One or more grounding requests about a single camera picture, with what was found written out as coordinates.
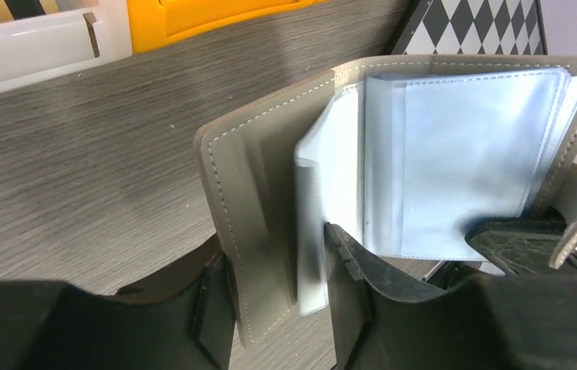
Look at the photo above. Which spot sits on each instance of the middle orange plastic bin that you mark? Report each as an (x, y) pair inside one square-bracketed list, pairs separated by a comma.
[(155, 24)]

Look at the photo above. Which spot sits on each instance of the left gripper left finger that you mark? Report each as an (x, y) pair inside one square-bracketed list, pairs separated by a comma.
[(179, 317)]

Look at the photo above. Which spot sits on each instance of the black white checkerboard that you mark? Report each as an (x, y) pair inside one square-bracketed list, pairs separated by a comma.
[(493, 27)]

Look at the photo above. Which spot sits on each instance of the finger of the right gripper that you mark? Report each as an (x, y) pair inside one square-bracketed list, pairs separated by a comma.
[(522, 246)]

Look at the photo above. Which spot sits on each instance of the wooden cards in white bin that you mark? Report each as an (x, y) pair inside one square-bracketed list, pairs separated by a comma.
[(24, 9)]

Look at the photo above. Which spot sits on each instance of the white plastic bin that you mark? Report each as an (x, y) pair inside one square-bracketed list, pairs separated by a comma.
[(81, 35)]

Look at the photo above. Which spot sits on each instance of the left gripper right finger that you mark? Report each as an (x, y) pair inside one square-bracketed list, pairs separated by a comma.
[(383, 318)]

